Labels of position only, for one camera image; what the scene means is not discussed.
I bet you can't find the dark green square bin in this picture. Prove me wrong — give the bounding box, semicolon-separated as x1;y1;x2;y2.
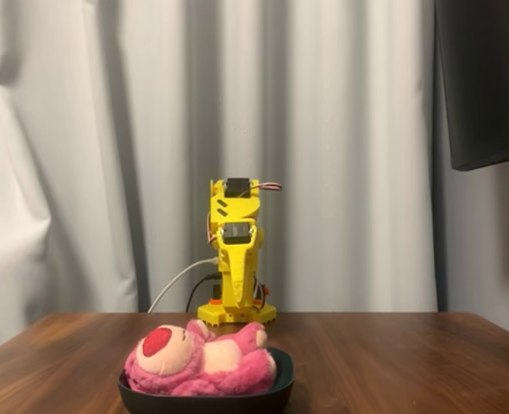
116;344;297;414

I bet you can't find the pink strawberry bear plush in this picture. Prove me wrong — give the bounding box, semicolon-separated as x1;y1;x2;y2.
123;318;280;397

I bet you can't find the yellow gripper black servo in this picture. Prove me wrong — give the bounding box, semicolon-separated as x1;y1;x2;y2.
213;218;266;312

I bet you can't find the white power cable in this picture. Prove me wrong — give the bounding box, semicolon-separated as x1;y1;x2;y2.
147;257;219;314

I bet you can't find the black monitor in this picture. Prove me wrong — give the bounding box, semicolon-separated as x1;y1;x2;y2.
433;0;509;173

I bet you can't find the white curtain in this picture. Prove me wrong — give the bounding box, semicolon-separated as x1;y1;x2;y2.
0;0;449;359

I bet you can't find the black power cable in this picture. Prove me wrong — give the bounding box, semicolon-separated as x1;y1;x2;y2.
185;272;221;313

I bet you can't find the yellow robot arm with base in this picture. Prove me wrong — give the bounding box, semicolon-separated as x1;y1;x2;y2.
197;176;278;328

